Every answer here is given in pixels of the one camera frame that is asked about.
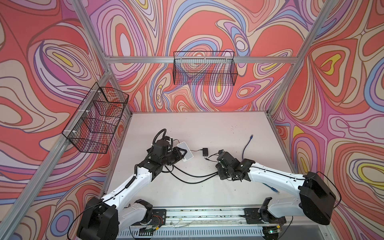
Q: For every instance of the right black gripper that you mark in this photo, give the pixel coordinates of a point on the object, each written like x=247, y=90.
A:
x=222, y=176

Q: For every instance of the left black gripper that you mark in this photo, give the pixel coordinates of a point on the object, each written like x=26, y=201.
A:
x=178, y=156

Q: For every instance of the white square router box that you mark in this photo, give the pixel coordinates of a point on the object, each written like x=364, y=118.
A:
x=186, y=151

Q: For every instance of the black power adapter with cord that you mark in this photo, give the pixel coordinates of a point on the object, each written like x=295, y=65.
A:
x=213, y=158

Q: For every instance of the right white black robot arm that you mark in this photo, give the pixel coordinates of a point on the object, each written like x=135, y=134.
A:
x=309, y=194

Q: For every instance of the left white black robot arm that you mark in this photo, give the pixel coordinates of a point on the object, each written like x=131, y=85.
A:
x=105, y=218

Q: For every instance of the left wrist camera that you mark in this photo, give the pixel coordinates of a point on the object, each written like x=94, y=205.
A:
x=169, y=139

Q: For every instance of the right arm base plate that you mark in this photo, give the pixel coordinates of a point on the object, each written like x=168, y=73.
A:
x=257, y=216

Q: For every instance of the aluminium front rail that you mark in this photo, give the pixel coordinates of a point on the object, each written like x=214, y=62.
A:
x=223, y=223

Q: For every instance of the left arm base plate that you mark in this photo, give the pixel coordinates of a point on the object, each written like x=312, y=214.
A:
x=156, y=218

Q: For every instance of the rear black wire basket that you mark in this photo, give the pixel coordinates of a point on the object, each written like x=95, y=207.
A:
x=204, y=68

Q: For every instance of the black wire basket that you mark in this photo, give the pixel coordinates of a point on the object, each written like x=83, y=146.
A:
x=204, y=68
x=99, y=116

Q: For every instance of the left black wire basket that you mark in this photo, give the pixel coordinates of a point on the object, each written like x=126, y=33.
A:
x=99, y=116

